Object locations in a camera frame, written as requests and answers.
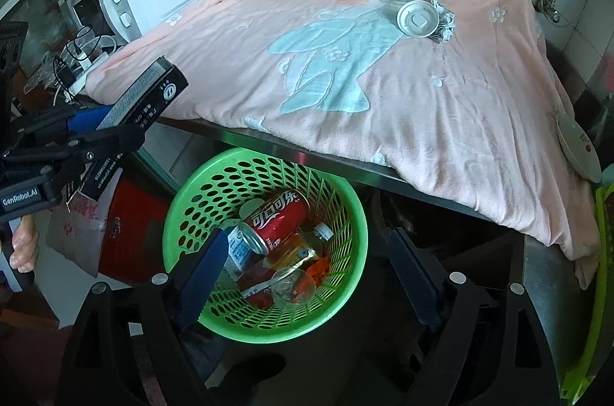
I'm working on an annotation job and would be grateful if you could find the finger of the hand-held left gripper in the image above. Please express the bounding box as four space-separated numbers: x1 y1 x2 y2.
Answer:
2 125 146 187
19 104 114 144

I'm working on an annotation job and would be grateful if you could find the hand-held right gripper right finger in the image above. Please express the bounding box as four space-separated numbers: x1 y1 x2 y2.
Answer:
388 228 562 406

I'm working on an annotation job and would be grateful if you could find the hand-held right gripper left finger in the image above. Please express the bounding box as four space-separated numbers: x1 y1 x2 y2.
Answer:
58 228 231 406

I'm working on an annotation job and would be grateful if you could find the red snack wrapper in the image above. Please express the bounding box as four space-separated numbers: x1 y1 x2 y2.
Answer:
237 267 289 309

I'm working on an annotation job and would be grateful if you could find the long black box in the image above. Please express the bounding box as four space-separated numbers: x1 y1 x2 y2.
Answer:
79 56 189 203

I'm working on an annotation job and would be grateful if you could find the clear plastic cup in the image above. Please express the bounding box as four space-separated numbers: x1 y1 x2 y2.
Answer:
271 268 317 307

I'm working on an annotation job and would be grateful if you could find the red soda can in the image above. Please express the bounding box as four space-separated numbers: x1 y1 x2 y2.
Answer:
238 189 312 254

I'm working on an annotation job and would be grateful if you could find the clear bottle with orange label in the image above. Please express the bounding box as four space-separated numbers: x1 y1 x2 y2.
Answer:
261 223 335 272

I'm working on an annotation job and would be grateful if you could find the orange snack packet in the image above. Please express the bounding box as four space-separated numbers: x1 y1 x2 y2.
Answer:
307 255 333 283

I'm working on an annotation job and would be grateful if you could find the green plastic basket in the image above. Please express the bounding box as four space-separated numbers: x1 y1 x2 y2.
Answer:
162 147 369 343

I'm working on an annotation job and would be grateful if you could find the person's left hand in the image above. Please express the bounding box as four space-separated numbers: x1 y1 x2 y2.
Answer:
10 215 40 275

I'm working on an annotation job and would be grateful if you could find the white power strip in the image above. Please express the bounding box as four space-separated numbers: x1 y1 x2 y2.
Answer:
64 51 112 98

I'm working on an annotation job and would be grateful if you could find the black power adapter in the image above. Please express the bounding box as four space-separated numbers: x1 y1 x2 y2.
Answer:
52 58 74 88

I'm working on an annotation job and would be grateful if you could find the clear plastic bag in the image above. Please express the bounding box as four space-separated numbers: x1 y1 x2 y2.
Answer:
48 190 117 277

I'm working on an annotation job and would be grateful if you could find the red container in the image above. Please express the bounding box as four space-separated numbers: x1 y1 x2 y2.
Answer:
98 176 176 288

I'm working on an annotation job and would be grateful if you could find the silver toaster oven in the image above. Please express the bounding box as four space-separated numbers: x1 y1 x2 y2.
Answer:
58 0 119 38

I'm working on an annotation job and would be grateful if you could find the pink flowered blanket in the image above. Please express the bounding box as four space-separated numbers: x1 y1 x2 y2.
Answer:
85 0 602 290

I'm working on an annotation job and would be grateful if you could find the white ceramic dish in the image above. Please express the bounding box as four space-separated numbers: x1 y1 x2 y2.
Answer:
556 112 601 183

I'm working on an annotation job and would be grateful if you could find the crumpled silver foil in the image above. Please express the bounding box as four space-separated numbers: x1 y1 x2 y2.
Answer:
429 0 458 43

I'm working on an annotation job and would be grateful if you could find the white plastic lid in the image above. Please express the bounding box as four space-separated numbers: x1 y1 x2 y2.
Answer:
396 0 439 37

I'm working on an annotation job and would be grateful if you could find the metal water valve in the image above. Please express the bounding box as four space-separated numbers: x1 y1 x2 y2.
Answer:
537 0 561 24

